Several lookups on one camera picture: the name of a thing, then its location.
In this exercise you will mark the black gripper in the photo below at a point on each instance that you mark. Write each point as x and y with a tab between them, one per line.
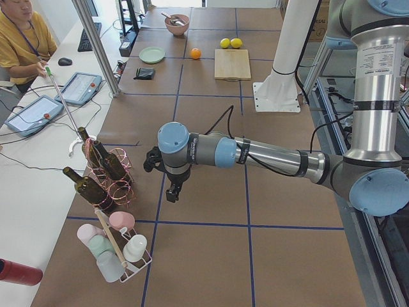
177	178

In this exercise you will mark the orange fruit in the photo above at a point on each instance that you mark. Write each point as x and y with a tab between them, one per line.
195	53

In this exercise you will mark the green plate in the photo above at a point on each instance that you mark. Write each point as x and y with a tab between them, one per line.
152	55

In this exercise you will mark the pink cup top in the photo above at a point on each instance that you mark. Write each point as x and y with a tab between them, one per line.
121	219

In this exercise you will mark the white cup right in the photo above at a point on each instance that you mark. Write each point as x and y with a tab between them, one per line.
134	249

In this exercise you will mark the dark green wine bottle middle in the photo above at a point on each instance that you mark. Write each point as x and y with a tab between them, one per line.
112	165

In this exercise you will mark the pale green cup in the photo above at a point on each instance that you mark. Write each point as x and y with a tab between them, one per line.
99	244

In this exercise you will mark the pale pink cup left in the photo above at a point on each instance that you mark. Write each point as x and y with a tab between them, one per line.
87	231

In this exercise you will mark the pale grey cup bottom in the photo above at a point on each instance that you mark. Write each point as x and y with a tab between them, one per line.
110	266

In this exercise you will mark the dark green wine bottle upper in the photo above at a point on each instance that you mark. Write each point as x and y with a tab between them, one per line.
87	149

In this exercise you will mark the grey folded cloth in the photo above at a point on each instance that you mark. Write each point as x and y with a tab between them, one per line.
144	73

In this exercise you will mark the teach pendant tablet far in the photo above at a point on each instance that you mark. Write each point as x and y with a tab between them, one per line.
80	88

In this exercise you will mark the teach pendant tablet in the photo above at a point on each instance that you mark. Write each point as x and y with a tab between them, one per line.
35	116
80	88

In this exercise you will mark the wooden cutting board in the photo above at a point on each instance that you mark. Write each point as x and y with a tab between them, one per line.
232	64

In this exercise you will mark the teach pendant tablet near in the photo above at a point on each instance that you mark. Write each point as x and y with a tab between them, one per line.
35	116

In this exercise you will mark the yellow lemon near board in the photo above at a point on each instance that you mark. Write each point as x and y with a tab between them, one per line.
225	43

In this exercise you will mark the yellow lemon far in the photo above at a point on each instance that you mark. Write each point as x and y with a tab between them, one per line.
236	43

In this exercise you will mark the pink bowl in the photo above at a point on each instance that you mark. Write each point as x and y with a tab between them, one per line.
178	30

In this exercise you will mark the black computer mouse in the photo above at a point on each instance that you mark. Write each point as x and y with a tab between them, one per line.
64	62

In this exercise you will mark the metal scoop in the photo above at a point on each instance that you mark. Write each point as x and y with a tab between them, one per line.
176	21

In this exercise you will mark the red cylinder bottle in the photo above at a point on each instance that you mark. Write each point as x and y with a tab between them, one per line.
13	272

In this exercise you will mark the person in yellow shirt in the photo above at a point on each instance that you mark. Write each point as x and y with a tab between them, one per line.
26	43

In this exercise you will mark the copper wire wine rack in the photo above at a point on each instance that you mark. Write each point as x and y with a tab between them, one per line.
122	194

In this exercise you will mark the white wire cup rack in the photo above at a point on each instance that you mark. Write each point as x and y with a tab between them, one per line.
122	252

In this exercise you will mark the wooden rack handle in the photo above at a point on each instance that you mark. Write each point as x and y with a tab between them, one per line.
100	215

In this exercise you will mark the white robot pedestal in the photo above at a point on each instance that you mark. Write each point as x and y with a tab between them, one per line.
278	92

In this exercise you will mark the aluminium frame post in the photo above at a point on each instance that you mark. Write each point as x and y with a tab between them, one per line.
88	25

